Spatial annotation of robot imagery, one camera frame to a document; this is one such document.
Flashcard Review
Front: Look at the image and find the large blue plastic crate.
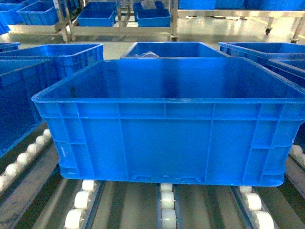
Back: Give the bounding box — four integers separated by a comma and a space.
32, 57, 305, 187

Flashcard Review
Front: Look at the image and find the steel flow rack shelf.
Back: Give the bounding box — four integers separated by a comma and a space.
0, 124, 305, 229

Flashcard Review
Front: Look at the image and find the blue crate behind centre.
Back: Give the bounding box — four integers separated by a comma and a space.
120, 42, 229, 59

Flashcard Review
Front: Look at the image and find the steel rack in background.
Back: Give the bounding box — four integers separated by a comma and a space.
53, 0, 179, 43

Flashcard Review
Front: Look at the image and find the blue bin with plastic bag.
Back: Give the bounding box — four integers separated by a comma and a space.
133, 1, 171, 27

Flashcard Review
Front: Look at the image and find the blue crate behind left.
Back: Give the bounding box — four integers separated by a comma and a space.
0, 43, 104, 83

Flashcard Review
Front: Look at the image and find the white roller track middle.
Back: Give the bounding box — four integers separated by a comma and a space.
156, 183, 179, 229

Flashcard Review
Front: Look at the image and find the white roller track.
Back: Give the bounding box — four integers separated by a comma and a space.
156, 183, 179, 229
63, 180, 105, 229
0, 128, 52, 192
230, 186, 279, 229

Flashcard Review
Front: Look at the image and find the blue bin on background rack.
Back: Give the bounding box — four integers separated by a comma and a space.
77, 2, 117, 27

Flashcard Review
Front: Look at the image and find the blue crate right rear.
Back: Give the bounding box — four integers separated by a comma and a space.
219, 42, 305, 66

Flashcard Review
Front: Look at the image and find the blue crate left neighbour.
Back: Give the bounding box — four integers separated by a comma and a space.
0, 59, 52, 156

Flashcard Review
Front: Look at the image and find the blue crate neighbour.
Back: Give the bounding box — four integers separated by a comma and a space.
0, 59, 52, 156
266, 58, 305, 146

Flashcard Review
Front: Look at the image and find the white roller track right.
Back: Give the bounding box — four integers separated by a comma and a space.
230, 186, 279, 229

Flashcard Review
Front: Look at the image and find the blue crate right neighbour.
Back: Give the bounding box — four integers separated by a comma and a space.
266, 58, 305, 146

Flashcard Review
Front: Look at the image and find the white roller track far left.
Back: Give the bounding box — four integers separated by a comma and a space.
0, 128, 52, 192

